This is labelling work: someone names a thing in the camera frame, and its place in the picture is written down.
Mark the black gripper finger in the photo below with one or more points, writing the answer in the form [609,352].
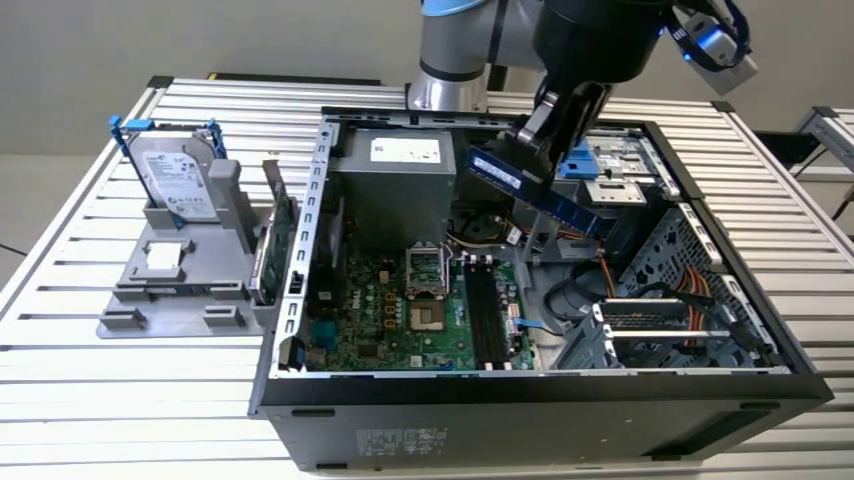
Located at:
[587,110]
[537,132]

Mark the blue RAM stick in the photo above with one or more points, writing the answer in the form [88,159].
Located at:
[581,215]

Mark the white-latch RAM slot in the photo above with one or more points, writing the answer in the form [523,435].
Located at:
[501,310]
[482,310]

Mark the blue plastic bay latch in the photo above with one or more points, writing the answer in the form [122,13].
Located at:
[577,167]

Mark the grey metal drive cage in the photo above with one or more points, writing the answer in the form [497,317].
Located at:
[614,192]

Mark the grey power supply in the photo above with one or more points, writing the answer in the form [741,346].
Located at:
[394,200]

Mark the CPU socket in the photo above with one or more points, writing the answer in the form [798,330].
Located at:
[427,316]

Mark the black case fan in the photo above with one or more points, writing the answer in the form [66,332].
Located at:
[327,270]

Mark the perforated metal disk bay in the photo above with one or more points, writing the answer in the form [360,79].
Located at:
[667,320]

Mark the graphics card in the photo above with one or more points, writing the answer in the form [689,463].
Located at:
[276,235]

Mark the green motherboard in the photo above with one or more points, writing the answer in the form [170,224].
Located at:
[374,345]

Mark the silver hard disk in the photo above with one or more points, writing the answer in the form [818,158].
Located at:
[176,180]

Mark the open black PC case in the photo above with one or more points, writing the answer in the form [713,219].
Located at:
[467,425]

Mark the blue disk carrier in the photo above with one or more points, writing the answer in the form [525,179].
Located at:
[136,124]

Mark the silver CPU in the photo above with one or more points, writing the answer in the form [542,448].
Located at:
[164,257]

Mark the grey parts rack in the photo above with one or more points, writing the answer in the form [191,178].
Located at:
[200,320]

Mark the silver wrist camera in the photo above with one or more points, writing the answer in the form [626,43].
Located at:
[723,55]

